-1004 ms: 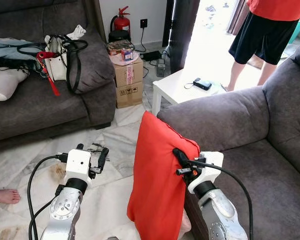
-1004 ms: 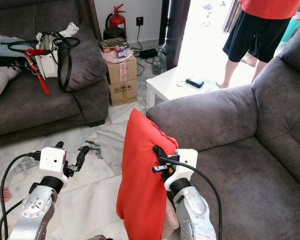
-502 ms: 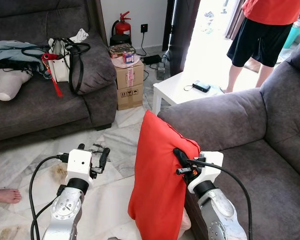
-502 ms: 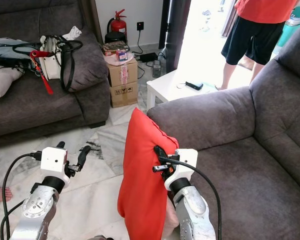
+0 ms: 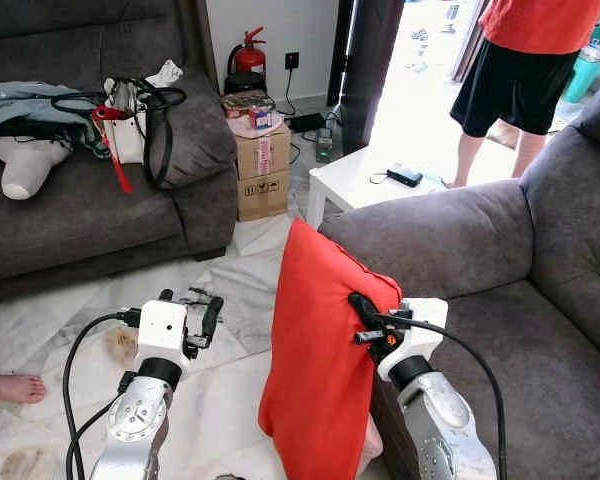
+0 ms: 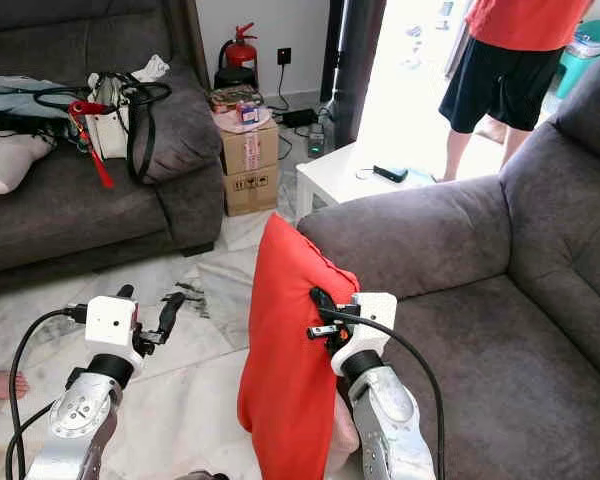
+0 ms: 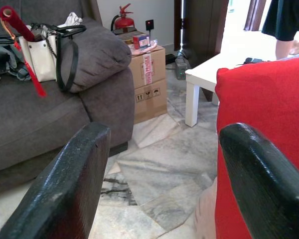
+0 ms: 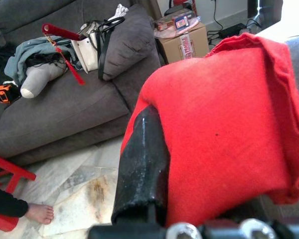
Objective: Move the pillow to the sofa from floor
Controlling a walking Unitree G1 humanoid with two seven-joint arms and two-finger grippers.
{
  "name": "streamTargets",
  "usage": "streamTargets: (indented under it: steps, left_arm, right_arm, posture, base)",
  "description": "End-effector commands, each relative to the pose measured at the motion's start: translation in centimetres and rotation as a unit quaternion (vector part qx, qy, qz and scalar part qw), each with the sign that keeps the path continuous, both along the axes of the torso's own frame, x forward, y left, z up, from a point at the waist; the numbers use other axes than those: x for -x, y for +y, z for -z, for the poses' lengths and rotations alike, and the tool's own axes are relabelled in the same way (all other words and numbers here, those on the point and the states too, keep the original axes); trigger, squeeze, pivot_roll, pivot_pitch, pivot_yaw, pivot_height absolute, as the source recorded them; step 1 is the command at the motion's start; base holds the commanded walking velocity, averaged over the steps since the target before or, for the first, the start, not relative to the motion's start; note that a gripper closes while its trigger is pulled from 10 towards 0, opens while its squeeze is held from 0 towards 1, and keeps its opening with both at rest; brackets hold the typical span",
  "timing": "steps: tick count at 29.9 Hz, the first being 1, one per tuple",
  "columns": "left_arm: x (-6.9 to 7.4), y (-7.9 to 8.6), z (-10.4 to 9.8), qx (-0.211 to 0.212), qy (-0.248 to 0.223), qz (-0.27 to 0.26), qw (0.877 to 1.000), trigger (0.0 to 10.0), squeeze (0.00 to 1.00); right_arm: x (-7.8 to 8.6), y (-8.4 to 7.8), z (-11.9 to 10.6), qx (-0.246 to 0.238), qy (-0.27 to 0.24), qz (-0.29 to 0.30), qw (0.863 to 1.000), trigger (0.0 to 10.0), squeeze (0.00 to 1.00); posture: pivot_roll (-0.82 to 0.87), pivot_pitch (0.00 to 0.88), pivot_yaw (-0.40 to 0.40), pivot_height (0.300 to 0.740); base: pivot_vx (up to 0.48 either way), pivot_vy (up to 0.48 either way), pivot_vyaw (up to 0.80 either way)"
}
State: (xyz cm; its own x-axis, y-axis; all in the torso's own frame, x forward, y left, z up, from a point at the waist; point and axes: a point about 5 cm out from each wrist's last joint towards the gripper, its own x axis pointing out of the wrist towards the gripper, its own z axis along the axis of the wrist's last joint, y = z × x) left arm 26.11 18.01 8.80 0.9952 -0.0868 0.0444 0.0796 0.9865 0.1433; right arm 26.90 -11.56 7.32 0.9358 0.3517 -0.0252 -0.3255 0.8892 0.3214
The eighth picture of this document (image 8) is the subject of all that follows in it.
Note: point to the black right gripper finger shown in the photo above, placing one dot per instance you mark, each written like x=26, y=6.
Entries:
x=142, y=164

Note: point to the red pillow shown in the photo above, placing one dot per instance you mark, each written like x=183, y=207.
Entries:
x=219, y=124

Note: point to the long grey fabric sofa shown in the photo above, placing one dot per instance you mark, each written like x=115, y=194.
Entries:
x=64, y=114

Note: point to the person leg with bare foot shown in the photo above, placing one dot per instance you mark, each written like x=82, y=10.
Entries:
x=40, y=212

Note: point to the cardboard box with fragile tape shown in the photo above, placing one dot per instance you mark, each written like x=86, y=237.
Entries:
x=174, y=47

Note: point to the red chair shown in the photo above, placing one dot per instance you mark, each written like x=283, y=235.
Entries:
x=7, y=166

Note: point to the printed flat gift box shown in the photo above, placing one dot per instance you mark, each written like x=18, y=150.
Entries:
x=169, y=21

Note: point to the red tassel ornament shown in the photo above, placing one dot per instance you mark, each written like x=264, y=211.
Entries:
x=64, y=33

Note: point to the white cloth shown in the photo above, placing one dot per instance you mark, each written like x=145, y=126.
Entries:
x=119, y=11

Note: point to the orange black tape measure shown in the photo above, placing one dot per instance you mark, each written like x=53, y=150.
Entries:
x=3, y=93

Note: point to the blue grey jacket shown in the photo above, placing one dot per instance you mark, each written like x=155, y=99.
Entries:
x=22, y=54

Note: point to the black power adapter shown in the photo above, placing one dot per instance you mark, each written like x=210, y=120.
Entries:
x=233, y=30

